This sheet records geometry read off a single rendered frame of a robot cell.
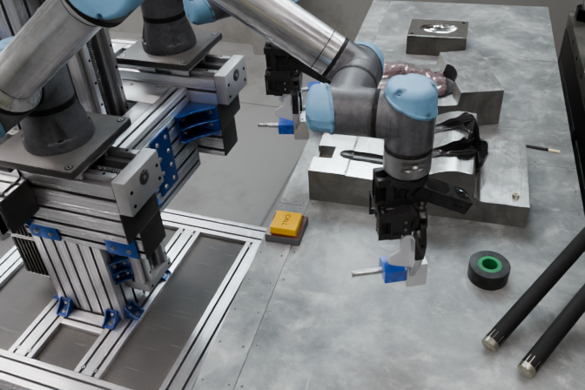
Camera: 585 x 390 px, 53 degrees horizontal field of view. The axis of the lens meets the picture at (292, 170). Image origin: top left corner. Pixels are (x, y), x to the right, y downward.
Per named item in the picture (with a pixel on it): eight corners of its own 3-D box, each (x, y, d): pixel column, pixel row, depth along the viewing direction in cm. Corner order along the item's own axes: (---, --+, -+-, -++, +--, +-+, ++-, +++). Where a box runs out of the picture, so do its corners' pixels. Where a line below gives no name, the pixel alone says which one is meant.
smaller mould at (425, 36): (406, 53, 206) (406, 35, 202) (410, 36, 218) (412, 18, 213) (464, 57, 201) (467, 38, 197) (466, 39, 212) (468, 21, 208)
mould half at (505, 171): (309, 199, 143) (306, 154, 135) (332, 142, 163) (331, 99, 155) (525, 227, 131) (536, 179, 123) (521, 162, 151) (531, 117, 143)
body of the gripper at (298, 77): (271, 83, 145) (266, 36, 138) (305, 83, 144) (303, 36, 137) (266, 97, 139) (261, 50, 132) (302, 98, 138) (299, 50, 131)
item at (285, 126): (257, 139, 148) (255, 121, 145) (260, 129, 152) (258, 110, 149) (308, 139, 146) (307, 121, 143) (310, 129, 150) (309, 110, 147)
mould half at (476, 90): (322, 135, 166) (321, 101, 160) (317, 91, 188) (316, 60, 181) (498, 124, 166) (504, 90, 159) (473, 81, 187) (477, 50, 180)
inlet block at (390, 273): (354, 294, 105) (354, 273, 101) (348, 274, 109) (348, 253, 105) (426, 285, 105) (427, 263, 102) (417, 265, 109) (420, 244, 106)
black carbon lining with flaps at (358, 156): (338, 165, 142) (338, 132, 137) (351, 131, 155) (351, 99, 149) (487, 182, 133) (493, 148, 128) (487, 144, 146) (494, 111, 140)
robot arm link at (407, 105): (384, 68, 88) (442, 71, 86) (382, 130, 94) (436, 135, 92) (376, 93, 82) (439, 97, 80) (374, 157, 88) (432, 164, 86)
